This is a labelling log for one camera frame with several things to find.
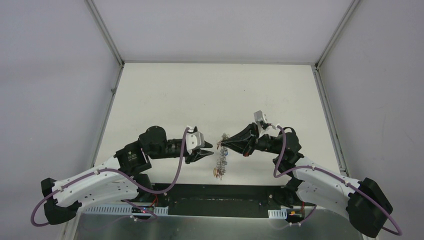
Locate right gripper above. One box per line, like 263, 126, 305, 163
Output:
220, 122, 283, 157

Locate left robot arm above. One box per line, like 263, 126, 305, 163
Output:
30, 125, 213, 227

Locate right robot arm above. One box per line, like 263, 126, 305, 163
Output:
219, 123, 393, 238

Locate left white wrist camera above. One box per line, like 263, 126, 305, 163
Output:
185, 131, 205, 155

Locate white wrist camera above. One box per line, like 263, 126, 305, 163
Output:
253, 110, 269, 131
185, 131, 205, 155

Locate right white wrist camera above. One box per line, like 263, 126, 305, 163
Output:
253, 110, 269, 131

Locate aluminium frame rail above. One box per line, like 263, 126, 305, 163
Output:
70, 181, 369, 210

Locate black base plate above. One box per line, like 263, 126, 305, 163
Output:
120, 182, 317, 219

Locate right white cable duct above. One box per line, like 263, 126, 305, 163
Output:
267, 209, 288, 220

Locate white cable duct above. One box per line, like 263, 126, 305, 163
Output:
267, 209, 288, 220
83, 203, 169, 216

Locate left white cable duct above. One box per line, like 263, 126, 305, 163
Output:
83, 203, 169, 216

